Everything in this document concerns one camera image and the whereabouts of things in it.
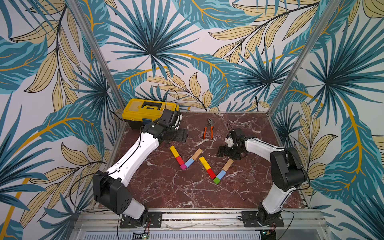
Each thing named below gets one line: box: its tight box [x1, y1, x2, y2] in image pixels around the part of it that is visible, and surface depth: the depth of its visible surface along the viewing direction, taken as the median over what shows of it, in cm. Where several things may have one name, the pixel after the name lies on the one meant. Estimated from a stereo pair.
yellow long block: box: [199, 156, 212, 170], surface depth 94 cm
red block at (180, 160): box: [176, 156, 185, 166], surface depth 94 cm
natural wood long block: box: [222, 158, 234, 172], surface depth 94 cm
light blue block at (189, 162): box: [184, 158, 195, 168], surface depth 94 cm
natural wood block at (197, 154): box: [192, 148, 203, 161], surface depth 97 cm
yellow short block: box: [170, 145, 180, 158], surface depth 99 cm
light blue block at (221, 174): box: [216, 169, 227, 180], surface depth 90 cm
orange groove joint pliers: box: [202, 118, 214, 140], surface depth 111 cm
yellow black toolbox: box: [122, 98, 180, 129], surface depth 100 cm
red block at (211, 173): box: [207, 168, 217, 179], surface depth 91 cm
